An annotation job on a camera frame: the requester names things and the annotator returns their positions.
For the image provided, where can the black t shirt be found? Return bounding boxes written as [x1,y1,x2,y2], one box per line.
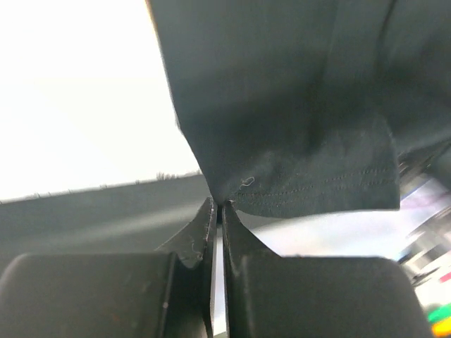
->
[147,1,450,218]

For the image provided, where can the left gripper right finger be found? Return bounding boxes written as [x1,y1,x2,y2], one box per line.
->
[222,203,433,338]

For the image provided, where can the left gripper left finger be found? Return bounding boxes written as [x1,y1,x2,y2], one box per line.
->
[1,199,217,337]

